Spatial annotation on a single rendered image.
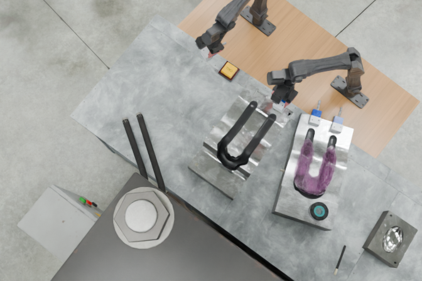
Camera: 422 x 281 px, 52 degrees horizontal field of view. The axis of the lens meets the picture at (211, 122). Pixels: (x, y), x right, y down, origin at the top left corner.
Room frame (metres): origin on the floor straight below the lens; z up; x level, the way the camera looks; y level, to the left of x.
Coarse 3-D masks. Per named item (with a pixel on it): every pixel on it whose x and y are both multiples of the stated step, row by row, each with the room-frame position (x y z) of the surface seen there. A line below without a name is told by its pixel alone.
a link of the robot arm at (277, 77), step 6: (288, 66) 0.75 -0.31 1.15; (270, 72) 0.72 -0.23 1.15; (276, 72) 0.72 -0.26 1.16; (282, 72) 0.72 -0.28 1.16; (288, 72) 0.73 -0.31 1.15; (270, 78) 0.70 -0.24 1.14; (276, 78) 0.69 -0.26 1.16; (282, 78) 0.70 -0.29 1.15; (288, 78) 0.70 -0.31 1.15; (294, 78) 0.69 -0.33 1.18; (300, 78) 0.69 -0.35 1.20; (270, 84) 0.68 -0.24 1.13; (276, 84) 0.68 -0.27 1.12; (282, 84) 0.69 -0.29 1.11
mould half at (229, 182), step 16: (240, 96) 0.70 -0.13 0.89; (240, 112) 0.62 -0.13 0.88; (256, 112) 0.63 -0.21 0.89; (272, 112) 0.63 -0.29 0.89; (288, 112) 0.64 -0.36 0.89; (224, 128) 0.53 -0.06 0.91; (256, 128) 0.55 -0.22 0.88; (272, 128) 0.55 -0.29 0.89; (208, 144) 0.44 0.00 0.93; (240, 144) 0.46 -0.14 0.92; (192, 160) 0.38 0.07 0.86; (208, 160) 0.39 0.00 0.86; (256, 160) 0.39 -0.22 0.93; (208, 176) 0.31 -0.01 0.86; (224, 176) 0.31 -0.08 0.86; (240, 176) 0.32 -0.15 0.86; (224, 192) 0.24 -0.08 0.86
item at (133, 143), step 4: (124, 120) 0.56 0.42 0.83; (128, 120) 0.56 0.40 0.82; (124, 124) 0.54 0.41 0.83; (128, 124) 0.54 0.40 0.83; (124, 128) 0.52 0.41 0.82; (128, 128) 0.52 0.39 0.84; (128, 132) 0.49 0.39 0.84; (132, 132) 0.50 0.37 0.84; (128, 136) 0.48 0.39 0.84; (132, 136) 0.48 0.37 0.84; (132, 140) 0.45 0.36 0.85; (132, 144) 0.44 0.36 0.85; (136, 144) 0.44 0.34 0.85; (132, 148) 0.42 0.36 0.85; (136, 148) 0.42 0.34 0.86; (136, 152) 0.40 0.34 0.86; (136, 156) 0.38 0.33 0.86; (140, 156) 0.38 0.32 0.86; (136, 160) 0.36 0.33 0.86; (140, 160) 0.36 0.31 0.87; (140, 164) 0.34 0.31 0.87
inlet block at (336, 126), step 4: (340, 108) 0.69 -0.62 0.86; (340, 112) 0.66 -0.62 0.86; (336, 116) 0.64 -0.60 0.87; (336, 120) 0.62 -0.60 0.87; (340, 120) 0.62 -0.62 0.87; (332, 124) 0.60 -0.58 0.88; (336, 124) 0.60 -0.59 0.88; (340, 124) 0.60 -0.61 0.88; (332, 128) 0.58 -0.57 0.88; (336, 128) 0.58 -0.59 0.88; (340, 128) 0.58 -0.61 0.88; (340, 132) 0.56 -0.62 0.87
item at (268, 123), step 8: (256, 104) 0.67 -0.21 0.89; (248, 112) 0.62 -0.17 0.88; (240, 120) 0.58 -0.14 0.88; (272, 120) 0.59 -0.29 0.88; (232, 128) 0.54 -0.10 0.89; (240, 128) 0.54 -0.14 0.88; (264, 128) 0.55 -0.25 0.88; (224, 136) 0.49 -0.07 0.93; (232, 136) 0.49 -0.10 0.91; (256, 136) 0.51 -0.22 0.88; (224, 144) 0.46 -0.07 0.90; (248, 144) 0.46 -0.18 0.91; (256, 144) 0.47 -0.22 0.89; (224, 152) 0.42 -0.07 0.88; (248, 152) 0.42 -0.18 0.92; (224, 160) 0.39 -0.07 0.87; (232, 160) 0.39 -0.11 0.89; (240, 160) 0.39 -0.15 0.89; (248, 160) 0.38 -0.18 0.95; (232, 168) 0.35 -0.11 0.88
